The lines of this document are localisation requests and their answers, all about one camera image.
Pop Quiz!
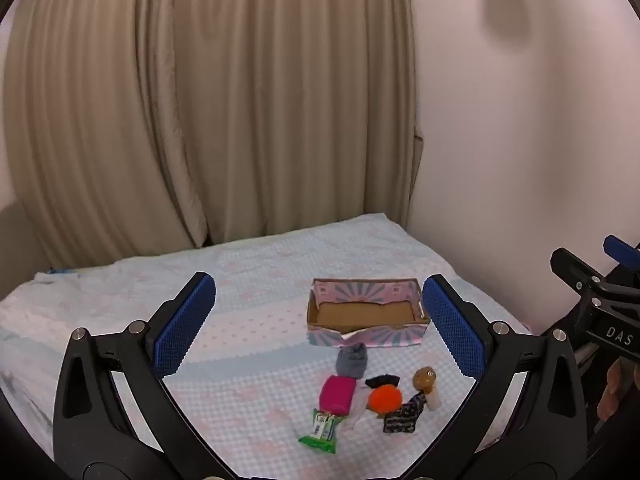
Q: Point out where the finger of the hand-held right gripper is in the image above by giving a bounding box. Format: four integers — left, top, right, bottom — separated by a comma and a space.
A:
550, 247, 608, 301
603, 235, 640, 267

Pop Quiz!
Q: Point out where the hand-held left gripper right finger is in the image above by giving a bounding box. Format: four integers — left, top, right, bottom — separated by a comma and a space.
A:
400, 273, 589, 480

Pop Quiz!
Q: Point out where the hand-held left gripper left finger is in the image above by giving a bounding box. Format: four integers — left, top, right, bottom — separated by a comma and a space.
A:
52, 271, 236, 480

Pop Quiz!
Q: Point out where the brown plush toy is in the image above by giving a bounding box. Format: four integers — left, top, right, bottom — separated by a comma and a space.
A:
412, 367, 444, 412

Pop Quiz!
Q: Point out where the pink printed cardboard box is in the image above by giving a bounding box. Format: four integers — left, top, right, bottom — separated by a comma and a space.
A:
306, 277, 432, 349

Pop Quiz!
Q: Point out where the orange plush ball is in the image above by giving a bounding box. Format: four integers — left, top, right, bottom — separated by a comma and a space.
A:
367, 385, 404, 416

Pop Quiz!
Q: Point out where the dark patterned cloth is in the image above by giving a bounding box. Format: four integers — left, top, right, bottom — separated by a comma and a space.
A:
382, 392, 427, 435

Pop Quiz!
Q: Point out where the white cloth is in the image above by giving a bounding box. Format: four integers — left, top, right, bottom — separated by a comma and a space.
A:
345, 385, 371, 429

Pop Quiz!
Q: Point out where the green tissue packet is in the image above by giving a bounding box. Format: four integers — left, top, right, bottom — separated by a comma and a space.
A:
298, 408, 341, 454

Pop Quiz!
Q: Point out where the person's right hand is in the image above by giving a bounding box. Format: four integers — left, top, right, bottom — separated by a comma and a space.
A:
596, 360, 640, 423

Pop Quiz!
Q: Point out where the light checked printed blanket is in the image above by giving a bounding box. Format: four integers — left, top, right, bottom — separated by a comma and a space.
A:
0, 212, 532, 480

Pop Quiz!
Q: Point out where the grey sock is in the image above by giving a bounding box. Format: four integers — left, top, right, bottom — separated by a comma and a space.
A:
336, 342, 369, 380

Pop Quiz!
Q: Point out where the beige headboard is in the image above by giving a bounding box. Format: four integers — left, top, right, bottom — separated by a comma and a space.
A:
0, 200, 53, 281

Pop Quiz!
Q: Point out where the beige pleated curtain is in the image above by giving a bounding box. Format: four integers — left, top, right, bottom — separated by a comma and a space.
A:
2, 0, 424, 269

